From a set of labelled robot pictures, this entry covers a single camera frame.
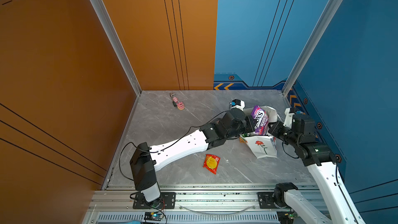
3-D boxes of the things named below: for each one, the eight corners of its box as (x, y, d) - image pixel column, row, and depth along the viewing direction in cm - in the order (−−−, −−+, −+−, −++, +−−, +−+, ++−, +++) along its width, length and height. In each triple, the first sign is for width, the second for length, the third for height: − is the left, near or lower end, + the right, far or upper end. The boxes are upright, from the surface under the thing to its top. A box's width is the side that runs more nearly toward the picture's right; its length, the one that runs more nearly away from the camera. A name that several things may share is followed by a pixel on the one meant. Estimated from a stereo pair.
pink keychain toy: (178, 112, 110) (177, 109, 108) (166, 97, 119) (166, 94, 117) (185, 108, 113) (185, 105, 110) (173, 94, 122) (173, 91, 119)
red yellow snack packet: (201, 169, 85) (201, 168, 83) (206, 154, 90) (206, 153, 88) (216, 174, 83) (217, 173, 81) (220, 158, 89) (220, 157, 87)
